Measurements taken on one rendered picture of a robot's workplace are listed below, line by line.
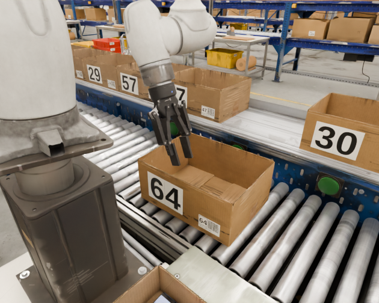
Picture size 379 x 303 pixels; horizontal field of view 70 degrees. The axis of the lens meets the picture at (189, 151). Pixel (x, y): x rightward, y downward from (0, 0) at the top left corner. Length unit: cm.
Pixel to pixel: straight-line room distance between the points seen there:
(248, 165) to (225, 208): 30
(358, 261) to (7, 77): 95
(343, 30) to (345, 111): 410
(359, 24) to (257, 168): 452
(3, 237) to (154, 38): 186
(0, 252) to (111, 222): 158
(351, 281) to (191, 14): 84
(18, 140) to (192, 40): 52
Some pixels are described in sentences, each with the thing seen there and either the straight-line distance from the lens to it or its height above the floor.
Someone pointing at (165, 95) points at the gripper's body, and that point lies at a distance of 75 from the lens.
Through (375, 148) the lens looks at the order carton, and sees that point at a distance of 111.
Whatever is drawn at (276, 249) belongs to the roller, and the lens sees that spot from 91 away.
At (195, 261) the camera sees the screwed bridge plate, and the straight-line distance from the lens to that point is 84.
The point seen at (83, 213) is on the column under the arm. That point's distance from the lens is 62.
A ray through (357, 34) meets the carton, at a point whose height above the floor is 92.
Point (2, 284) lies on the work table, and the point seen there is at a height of 75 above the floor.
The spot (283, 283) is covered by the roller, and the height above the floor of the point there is 75.
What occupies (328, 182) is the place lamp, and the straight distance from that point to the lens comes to 111.
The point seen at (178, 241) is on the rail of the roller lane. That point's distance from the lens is 90.
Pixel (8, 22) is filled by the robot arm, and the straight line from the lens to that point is 48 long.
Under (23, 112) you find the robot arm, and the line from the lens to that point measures 51.
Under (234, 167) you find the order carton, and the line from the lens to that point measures 108.
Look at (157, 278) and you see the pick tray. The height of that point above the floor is 81.
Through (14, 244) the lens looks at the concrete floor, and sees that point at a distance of 221.
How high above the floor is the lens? 141
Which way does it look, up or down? 29 degrees down
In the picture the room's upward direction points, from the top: straight up
